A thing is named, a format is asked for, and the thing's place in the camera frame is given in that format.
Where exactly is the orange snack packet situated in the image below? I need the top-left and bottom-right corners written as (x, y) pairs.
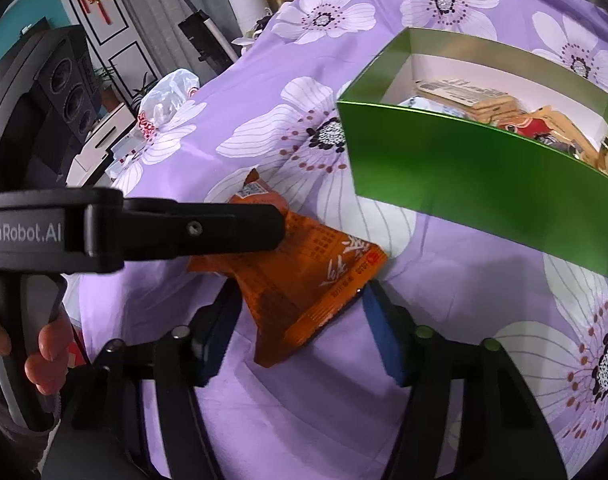
top-left (185, 168), bottom-right (389, 368)

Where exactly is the green cardboard box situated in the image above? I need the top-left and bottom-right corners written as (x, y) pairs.
top-left (335, 26), bottom-right (608, 285)

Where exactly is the purple floral cloth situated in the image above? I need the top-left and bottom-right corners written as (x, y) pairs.
top-left (78, 0), bottom-right (608, 480)

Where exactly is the person's left hand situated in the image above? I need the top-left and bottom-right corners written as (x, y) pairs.
top-left (0, 307), bottom-right (75, 396)

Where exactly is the white silver snack packet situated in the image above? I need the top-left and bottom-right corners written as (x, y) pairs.
top-left (398, 96), bottom-right (437, 111)

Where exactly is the green houseplant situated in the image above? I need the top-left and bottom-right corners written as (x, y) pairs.
top-left (91, 62), bottom-right (161, 113)

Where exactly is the white plastic bag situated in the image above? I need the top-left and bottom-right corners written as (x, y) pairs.
top-left (135, 69), bottom-right (201, 138)

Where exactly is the yellow-orange snack packet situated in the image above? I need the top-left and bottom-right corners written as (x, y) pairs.
top-left (536, 105), bottom-right (602, 161)

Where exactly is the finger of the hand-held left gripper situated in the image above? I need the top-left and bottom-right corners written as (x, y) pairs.
top-left (123, 199), bottom-right (288, 264)

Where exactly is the white box appliance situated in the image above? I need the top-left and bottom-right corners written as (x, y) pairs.
top-left (224, 0), bottom-right (265, 37)

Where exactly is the long tan snack packet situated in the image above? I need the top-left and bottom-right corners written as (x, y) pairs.
top-left (415, 76), bottom-right (518, 123)

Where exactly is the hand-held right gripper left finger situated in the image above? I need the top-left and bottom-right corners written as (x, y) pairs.
top-left (71, 277), bottom-right (243, 480)

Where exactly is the black loudspeaker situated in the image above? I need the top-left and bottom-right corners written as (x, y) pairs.
top-left (35, 25), bottom-right (104, 147)

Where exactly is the white low cabinet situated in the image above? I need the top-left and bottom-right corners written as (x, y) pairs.
top-left (65, 101), bottom-right (142, 188)

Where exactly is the red snack packet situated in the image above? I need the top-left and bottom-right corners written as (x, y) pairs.
top-left (504, 116), bottom-right (549, 138)

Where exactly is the upright vacuum cleaner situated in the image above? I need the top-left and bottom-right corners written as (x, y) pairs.
top-left (138, 0), bottom-right (239, 67)

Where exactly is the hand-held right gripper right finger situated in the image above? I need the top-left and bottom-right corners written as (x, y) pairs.
top-left (362, 279), bottom-right (568, 480)

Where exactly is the dark bag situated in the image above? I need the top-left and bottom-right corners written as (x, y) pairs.
top-left (234, 9), bottom-right (275, 53)

